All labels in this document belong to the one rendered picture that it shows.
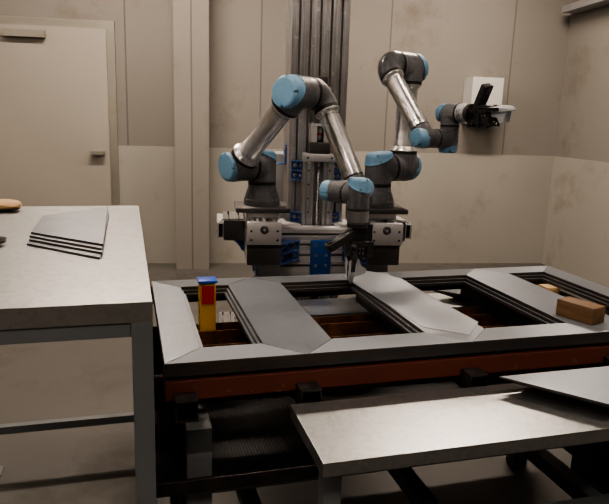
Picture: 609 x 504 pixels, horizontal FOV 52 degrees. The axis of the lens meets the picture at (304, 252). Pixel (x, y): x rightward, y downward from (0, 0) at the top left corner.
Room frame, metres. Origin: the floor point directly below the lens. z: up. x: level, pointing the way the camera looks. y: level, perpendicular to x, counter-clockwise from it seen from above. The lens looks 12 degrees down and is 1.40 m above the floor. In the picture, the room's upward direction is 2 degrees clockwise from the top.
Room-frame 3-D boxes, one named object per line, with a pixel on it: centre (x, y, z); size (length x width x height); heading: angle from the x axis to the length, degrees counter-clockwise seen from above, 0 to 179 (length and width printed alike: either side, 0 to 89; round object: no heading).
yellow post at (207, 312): (1.94, 0.31, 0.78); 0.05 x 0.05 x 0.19; 16
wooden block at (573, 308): (1.77, -0.82, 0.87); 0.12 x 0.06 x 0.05; 34
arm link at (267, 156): (2.61, 0.19, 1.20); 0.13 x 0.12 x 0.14; 138
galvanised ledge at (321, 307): (2.45, -0.39, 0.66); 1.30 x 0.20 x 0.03; 106
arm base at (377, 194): (2.69, -0.31, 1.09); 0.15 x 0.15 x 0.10
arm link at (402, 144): (2.76, -0.42, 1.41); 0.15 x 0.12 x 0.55; 124
